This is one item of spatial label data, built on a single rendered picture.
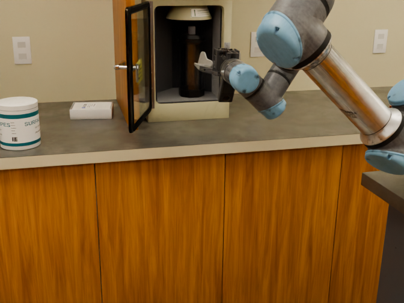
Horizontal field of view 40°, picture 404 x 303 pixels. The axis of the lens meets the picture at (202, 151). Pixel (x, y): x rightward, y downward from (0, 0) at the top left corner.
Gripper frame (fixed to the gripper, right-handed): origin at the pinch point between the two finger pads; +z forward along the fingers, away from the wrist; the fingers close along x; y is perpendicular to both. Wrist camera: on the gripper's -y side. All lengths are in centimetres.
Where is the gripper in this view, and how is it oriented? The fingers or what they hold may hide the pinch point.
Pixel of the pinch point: (216, 66)
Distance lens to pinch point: 188.2
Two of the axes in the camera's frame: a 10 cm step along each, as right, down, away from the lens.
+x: -9.8, 0.1, -2.1
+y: 0.6, -9.5, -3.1
